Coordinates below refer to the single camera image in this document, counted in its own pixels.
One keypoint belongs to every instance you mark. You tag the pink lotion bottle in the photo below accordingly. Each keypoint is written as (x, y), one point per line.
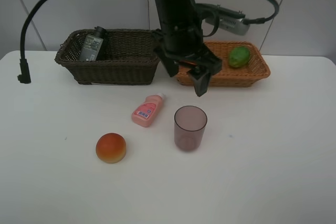
(145, 114)

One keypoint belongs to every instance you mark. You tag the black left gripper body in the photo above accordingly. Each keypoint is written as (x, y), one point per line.
(186, 43)

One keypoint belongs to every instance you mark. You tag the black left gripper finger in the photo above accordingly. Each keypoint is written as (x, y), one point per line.
(170, 66)
(200, 77)

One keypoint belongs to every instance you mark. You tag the dark brown wicker basket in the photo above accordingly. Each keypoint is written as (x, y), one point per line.
(128, 58)

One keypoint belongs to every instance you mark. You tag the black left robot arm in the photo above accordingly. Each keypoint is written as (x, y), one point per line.
(177, 12)

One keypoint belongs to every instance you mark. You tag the round orange bread bun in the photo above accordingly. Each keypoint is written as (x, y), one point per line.
(111, 148)

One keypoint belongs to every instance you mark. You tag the orange tangerine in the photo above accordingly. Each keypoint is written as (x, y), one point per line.
(187, 63)

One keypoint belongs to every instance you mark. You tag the dark green Mentholatum bottle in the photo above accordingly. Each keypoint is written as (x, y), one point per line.
(94, 45)

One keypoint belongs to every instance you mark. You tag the light orange wicker basket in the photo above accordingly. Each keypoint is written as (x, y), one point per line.
(246, 76)

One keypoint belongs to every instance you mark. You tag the translucent purple plastic cup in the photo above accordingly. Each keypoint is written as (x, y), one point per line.
(189, 126)

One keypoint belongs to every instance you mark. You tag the green lime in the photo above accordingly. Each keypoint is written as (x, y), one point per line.
(239, 57)

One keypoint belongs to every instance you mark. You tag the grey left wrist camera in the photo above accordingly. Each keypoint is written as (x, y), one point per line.
(223, 18)

